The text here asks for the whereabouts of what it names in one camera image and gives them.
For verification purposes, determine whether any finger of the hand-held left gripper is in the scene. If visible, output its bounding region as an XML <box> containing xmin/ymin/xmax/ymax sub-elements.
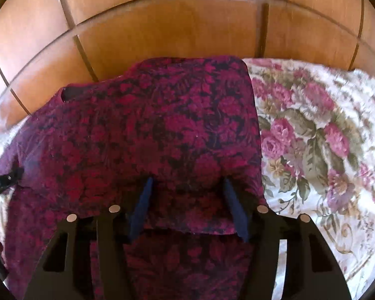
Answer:
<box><xmin>0</xmin><ymin>167</ymin><xmax>25</xmax><ymax>201</ymax></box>

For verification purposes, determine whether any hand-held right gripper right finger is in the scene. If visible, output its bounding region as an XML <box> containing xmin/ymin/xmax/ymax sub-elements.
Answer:
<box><xmin>223</xmin><ymin>178</ymin><xmax>352</xmax><ymax>300</ymax></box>

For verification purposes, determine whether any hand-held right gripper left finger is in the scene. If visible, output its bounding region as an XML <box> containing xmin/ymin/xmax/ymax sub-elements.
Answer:
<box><xmin>23</xmin><ymin>176</ymin><xmax>154</xmax><ymax>300</ymax></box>

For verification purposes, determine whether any red floral garment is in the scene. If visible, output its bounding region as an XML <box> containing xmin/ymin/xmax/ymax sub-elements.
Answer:
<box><xmin>0</xmin><ymin>56</ymin><xmax>268</xmax><ymax>300</ymax></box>

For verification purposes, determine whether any floral bedspread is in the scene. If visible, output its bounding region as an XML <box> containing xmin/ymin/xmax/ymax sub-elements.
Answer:
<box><xmin>0</xmin><ymin>57</ymin><xmax>375</xmax><ymax>300</ymax></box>

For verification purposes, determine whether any wooden headboard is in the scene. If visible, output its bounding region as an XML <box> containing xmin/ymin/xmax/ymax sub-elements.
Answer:
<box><xmin>0</xmin><ymin>0</ymin><xmax>375</xmax><ymax>132</ymax></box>

